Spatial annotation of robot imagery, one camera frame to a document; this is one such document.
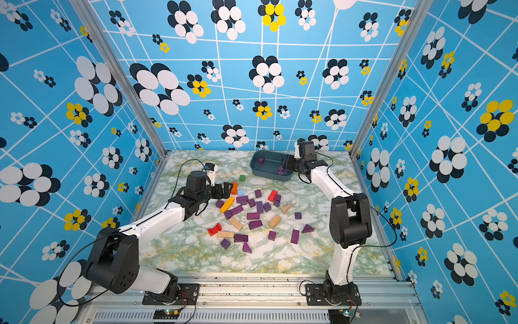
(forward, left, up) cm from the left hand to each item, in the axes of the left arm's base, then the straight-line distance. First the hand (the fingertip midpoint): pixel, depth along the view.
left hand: (226, 182), depth 89 cm
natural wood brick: (-13, -4, -14) cm, 20 cm away
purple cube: (+24, -15, -12) cm, 31 cm away
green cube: (+14, -5, -14) cm, 21 cm away
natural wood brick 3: (-12, -22, -14) cm, 29 cm away
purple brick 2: (-19, -30, -14) cm, 38 cm away
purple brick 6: (-9, 0, -13) cm, 16 cm away
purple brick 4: (-13, -12, -15) cm, 23 cm away
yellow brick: (-3, +1, -14) cm, 14 cm away
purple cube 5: (-22, 0, -14) cm, 27 cm away
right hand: (+12, -29, +1) cm, 31 cm away
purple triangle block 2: (-24, -10, -13) cm, 29 cm away
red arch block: (-16, +5, -15) cm, 22 cm away
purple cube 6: (-4, +5, -13) cm, 14 cm away
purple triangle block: (-16, -36, -14) cm, 42 cm away
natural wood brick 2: (-18, 0, -14) cm, 23 cm away
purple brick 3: (-20, -6, -15) cm, 26 cm away
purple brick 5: (-9, -12, -15) cm, 21 cm away
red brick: (+3, -21, -15) cm, 26 cm away
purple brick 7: (-5, -15, -14) cm, 21 cm away
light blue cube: (+3, -5, -14) cm, 15 cm away
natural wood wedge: (-6, -27, -13) cm, 30 cm away
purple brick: (+20, -26, -13) cm, 35 cm away
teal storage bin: (+19, -19, -14) cm, 30 cm away
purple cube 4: (-19, -20, -14) cm, 31 cm away
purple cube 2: (+16, -26, -13) cm, 33 cm away
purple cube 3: (-9, -33, -14) cm, 37 cm away
